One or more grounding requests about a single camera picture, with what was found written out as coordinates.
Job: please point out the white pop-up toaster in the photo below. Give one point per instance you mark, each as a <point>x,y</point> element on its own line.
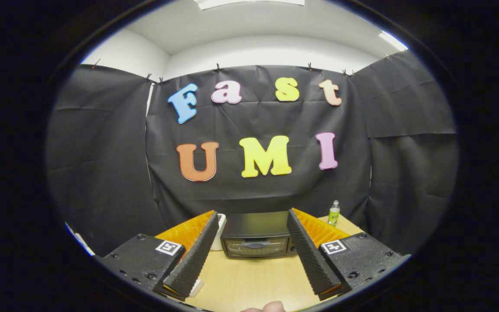
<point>220,229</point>

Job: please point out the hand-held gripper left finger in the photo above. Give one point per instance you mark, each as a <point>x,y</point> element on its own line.
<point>195,255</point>

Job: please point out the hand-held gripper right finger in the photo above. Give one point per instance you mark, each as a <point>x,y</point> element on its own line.
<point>308,255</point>

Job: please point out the green label plastic bottle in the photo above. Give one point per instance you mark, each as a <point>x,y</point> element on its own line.
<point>334,214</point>

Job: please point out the black toaster oven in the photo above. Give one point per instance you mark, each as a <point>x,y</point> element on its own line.
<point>256,225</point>

